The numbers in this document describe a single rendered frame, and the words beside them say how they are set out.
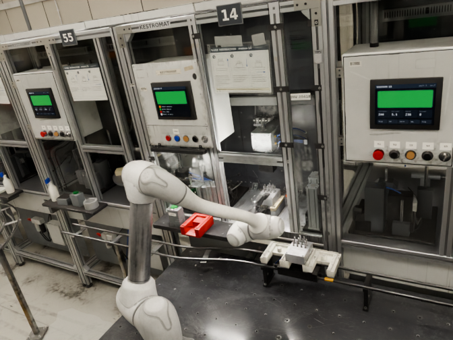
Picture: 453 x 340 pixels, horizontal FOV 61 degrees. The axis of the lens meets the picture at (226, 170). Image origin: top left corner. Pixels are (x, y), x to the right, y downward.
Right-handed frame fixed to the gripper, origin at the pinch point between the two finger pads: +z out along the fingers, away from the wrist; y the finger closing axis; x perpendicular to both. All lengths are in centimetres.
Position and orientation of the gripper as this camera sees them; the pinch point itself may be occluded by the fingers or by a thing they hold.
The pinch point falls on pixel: (265, 200)
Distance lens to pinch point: 220.5
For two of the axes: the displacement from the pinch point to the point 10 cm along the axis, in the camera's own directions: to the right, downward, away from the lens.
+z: 4.7, -4.2, 7.8
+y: -1.5, -9.1, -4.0
